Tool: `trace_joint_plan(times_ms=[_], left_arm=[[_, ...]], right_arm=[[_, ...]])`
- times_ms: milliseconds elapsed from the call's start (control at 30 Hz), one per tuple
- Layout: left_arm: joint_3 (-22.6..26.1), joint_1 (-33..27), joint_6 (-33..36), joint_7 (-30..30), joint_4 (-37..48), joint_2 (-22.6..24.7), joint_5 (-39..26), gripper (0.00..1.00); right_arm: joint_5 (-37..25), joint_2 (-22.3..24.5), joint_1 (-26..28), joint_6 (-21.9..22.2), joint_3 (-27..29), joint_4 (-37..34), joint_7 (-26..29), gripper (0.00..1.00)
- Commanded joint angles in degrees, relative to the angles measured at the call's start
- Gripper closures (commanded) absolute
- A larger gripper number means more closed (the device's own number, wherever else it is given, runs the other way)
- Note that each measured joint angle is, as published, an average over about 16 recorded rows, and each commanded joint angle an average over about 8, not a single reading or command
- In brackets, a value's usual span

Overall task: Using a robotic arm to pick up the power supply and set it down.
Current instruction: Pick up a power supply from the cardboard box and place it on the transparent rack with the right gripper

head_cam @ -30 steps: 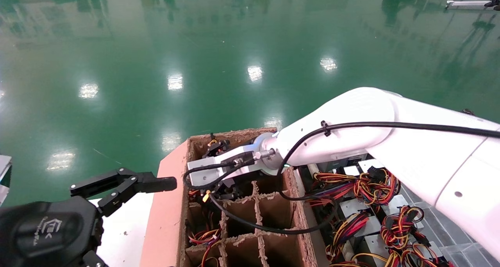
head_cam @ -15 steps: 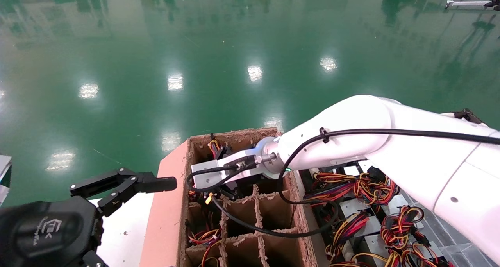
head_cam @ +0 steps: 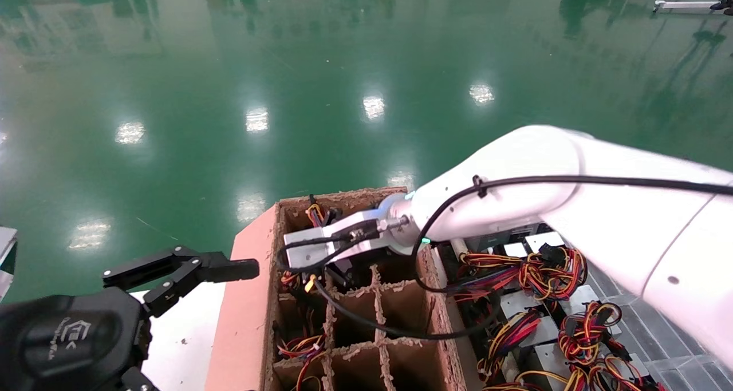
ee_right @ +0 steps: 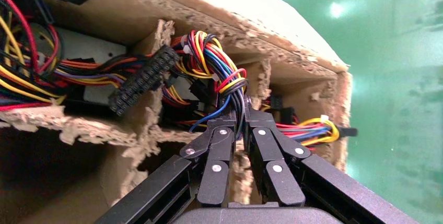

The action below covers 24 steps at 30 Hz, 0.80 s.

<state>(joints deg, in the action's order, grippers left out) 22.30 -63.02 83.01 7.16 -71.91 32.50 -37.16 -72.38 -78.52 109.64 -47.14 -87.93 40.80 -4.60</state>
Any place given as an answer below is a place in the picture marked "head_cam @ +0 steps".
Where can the clear acrylic divider tray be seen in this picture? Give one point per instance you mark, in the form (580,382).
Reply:
(658,356)

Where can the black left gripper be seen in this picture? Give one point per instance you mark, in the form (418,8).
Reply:
(69,339)

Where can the white rack pipe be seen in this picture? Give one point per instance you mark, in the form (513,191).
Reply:
(458,249)

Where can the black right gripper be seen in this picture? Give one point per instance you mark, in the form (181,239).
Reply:
(352,273)

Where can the cardboard box with dividers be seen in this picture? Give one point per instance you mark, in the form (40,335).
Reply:
(246,322)

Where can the white equipment base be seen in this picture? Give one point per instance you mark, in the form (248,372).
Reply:
(681,6)

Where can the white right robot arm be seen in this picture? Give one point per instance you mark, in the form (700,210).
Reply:
(515,168)

